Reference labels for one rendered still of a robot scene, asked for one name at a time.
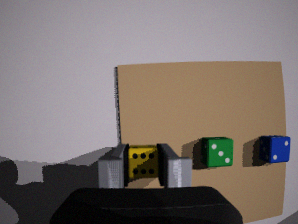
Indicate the tan flat mat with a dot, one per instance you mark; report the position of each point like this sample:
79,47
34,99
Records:
179,103

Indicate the green die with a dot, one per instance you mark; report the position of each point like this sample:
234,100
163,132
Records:
217,151

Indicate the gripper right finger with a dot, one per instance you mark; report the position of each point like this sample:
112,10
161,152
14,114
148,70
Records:
178,169

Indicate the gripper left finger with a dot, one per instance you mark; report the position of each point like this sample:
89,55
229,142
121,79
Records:
113,172

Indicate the yellow die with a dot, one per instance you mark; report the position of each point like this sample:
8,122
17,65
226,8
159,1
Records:
143,161

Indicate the blue die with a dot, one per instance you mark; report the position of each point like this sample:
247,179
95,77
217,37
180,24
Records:
274,148

